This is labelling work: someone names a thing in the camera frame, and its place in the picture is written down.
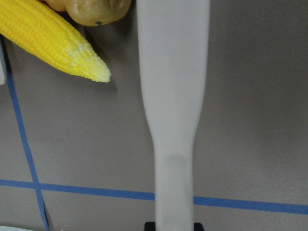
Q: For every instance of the brown toy potato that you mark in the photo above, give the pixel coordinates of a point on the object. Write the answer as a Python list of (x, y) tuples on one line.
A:
[(97, 12)]

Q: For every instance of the yellow toy corn cob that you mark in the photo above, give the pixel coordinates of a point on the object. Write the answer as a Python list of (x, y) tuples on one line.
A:
[(39, 30)]

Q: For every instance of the beige hand brush black bristles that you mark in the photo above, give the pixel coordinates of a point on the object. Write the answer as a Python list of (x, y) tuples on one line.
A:
[(173, 44)]

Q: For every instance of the tan toy ginger root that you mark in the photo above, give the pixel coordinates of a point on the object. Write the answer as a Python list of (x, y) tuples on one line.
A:
[(57, 5)]

